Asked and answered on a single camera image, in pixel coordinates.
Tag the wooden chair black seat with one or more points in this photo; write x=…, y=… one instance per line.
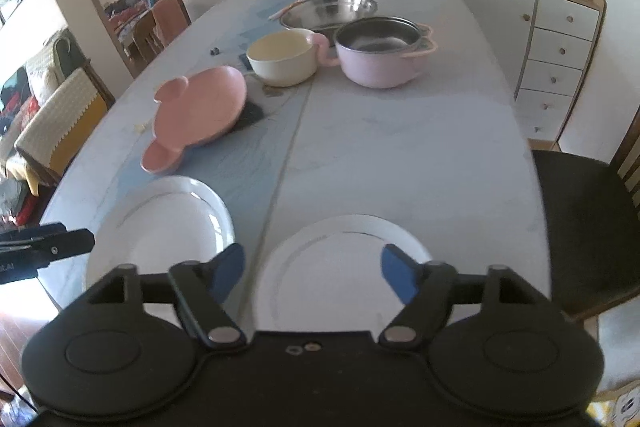
x=592, y=214

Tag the pink bear-shaped plate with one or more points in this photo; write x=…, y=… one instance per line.
x=192, y=111

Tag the small white plate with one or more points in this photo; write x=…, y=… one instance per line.
x=328, y=277

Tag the white drawer cabinet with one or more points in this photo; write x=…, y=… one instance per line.
x=544, y=48

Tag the large white plate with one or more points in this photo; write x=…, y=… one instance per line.
x=170, y=220

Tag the cream bowl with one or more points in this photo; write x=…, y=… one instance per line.
x=284, y=59

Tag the pink pot with handle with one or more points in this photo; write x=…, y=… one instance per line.
x=381, y=52

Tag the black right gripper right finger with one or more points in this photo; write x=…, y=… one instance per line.
x=425, y=290

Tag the stainless steel bowl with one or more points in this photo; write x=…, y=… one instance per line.
x=318, y=15

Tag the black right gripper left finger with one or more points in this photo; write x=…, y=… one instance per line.
x=201, y=288

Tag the blue patterned table mat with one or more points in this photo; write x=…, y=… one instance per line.
x=245, y=165

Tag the wooden chair far side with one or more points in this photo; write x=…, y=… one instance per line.
x=159, y=27

